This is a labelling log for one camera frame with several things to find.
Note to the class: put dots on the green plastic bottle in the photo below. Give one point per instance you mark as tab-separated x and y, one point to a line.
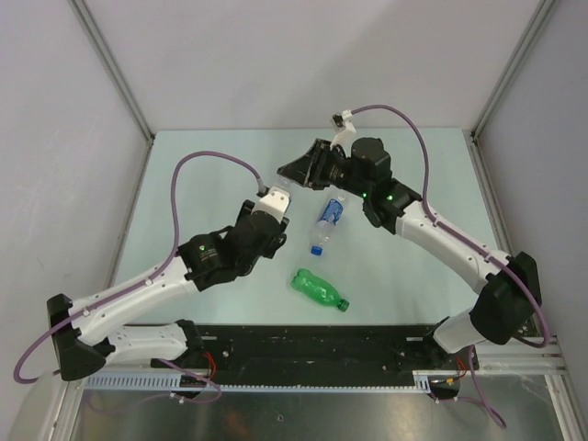
318	290

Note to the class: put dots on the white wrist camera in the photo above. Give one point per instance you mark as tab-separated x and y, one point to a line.
275	203
345	131

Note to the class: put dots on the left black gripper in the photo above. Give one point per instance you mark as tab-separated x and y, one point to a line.
270	251

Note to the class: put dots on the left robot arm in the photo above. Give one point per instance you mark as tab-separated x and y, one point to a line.
90	333

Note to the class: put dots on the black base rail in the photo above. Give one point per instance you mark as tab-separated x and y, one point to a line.
332	354

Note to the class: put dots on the right aluminium frame post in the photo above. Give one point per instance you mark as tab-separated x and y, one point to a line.
522	50

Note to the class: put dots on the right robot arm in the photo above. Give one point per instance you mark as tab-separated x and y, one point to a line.
507	286

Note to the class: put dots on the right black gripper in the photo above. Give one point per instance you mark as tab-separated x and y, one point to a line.
308	170

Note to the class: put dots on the aluminium frame post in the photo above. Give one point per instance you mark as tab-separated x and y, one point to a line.
92	30
522	50

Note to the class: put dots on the left aluminium frame post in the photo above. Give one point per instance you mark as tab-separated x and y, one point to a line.
92	30

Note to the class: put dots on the grey slotted cable duct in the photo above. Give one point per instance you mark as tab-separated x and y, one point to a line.
173	381

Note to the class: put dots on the clear bottle blue cap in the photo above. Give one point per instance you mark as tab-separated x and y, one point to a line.
330	216

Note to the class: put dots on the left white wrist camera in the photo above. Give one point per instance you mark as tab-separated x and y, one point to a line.
275	203

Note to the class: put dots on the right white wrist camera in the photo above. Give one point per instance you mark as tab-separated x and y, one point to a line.
345	131

